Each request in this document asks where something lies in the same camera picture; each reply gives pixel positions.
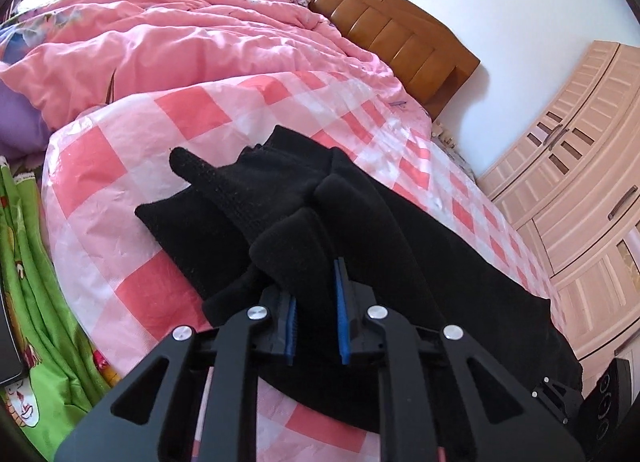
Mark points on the green cartoon bedsheet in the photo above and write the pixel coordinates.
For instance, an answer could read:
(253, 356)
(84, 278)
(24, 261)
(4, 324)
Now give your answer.
(45, 302)

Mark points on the wooden headboard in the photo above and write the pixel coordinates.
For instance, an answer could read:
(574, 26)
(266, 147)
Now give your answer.
(395, 27)

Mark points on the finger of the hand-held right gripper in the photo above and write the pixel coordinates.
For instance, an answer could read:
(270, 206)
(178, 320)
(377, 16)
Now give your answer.
(557, 399)

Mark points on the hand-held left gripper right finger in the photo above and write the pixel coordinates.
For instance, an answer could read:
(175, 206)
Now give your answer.
(343, 314)

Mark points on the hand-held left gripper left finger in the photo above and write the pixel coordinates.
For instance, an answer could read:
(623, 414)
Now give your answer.
(290, 329)

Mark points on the dark flat device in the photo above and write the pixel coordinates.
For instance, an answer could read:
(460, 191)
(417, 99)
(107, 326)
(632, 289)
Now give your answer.
(9, 337)

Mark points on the black pants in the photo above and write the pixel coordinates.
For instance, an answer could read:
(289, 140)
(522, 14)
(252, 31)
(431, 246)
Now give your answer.
(450, 272)

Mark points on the purple pillow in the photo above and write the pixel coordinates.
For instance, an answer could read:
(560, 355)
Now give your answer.
(20, 117)

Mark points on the pink quilt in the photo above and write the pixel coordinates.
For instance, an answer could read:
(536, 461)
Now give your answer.
(190, 32)

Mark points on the light wooden wardrobe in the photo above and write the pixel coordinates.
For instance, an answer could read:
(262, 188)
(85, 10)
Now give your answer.
(575, 177)

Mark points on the clutter beside bed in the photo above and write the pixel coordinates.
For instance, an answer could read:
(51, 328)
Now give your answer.
(447, 135)

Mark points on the pink checkered plastic sheet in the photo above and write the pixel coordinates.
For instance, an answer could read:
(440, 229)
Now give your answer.
(150, 192)

